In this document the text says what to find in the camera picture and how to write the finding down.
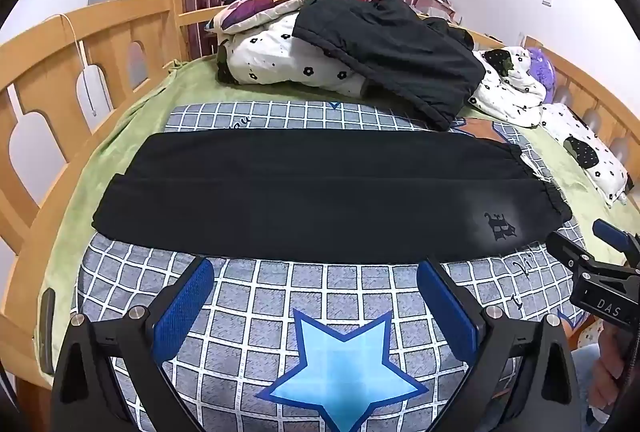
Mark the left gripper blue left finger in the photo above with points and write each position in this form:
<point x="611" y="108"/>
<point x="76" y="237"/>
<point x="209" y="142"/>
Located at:
<point x="86" y="394"/>

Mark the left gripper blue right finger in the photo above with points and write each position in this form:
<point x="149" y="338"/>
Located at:
<point x="544" y="393"/>

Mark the black pants with white stripe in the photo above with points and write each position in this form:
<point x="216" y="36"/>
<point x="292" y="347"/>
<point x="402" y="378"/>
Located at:
<point x="330" y="196"/>

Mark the person's right hand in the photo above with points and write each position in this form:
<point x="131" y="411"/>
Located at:
<point x="606" y="370"/>

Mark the grey checked star blanket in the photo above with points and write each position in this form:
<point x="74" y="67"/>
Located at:
<point x="245" y="337"/>

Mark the white floral duvet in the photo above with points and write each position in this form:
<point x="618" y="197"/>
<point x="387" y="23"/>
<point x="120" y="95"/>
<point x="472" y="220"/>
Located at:
<point x="271" y="54"/>

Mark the purple plush toy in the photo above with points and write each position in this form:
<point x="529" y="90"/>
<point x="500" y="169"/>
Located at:
<point x="542" y="69"/>

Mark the black jacket pile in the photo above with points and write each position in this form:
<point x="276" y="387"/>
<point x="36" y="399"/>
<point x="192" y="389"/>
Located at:
<point x="425" y="62"/>

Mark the green bed sheet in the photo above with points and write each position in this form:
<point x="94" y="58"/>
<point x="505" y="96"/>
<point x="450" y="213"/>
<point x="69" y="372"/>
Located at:
<point x="195" y="83"/>

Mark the purple patterned pillow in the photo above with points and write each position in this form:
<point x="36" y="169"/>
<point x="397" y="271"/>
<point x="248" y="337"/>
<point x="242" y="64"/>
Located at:
<point x="242" y="15"/>

